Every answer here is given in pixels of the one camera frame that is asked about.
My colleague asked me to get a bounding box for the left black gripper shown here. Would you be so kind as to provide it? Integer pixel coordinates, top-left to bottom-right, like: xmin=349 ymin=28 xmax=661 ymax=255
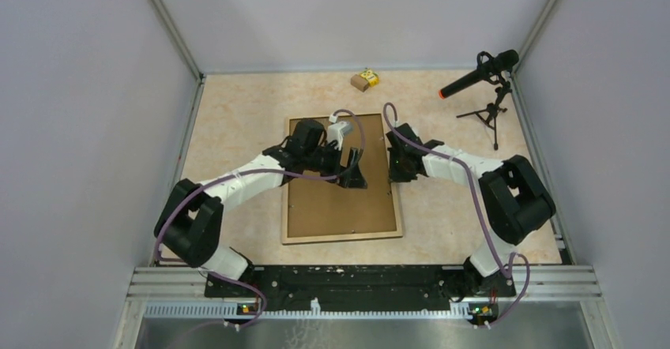
xmin=303 ymin=140 xmax=366 ymax=188

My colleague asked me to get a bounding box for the wooden picture frame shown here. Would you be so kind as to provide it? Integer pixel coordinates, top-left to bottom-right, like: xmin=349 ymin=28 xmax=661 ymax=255
xmin=280 ymin=112 xmax=404 ymax=246

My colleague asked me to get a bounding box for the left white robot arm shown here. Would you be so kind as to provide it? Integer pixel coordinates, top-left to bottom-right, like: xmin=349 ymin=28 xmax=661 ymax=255
xmin=154 ymin=116 xmax=367 ymax=296

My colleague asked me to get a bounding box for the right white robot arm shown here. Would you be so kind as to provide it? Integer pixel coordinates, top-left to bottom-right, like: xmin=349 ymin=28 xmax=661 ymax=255
xmin=386 ymin=123 xmax=556 ymax=297

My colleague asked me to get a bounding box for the small cardboard yellow box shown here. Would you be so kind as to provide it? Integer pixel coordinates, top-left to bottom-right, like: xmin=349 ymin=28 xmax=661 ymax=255
xmin=350 ymin=69 xmax=380 ymax=92

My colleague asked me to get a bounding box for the black microphone on tripod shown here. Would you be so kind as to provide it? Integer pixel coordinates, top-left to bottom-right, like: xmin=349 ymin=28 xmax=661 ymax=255
xmin=439 ymin=49 xmax=520 ymax=151

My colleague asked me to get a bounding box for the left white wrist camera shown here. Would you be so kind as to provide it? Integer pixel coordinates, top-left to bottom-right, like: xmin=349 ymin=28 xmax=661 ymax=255
xmin=326 ymin=114 xmax=353 ymax=151

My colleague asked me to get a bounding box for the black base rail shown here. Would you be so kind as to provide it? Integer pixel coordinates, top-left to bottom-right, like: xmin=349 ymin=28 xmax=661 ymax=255
xmin=204 ymin=265 xmax=506 ymax=312

